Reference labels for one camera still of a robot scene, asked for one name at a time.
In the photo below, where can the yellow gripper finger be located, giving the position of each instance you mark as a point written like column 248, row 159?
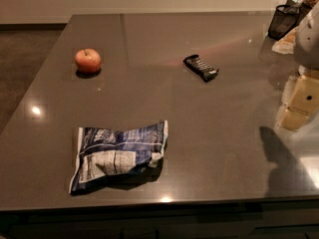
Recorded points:
column 300, row 100

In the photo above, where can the black rxbar chocolate bar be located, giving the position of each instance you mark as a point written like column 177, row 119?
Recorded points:
column 200, row 67

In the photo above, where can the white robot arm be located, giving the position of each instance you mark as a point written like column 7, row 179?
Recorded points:
column 306, row 47

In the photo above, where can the pale packet near cup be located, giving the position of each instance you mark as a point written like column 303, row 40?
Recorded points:
column 285, row 45

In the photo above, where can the black mesh cup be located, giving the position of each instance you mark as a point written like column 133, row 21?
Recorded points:
column 284, row 19

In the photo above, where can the blue white chip bag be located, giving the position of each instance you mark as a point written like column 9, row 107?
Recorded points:
column 104, row 154

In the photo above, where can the red apple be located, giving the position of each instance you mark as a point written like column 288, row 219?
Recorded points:
column 88, row 61

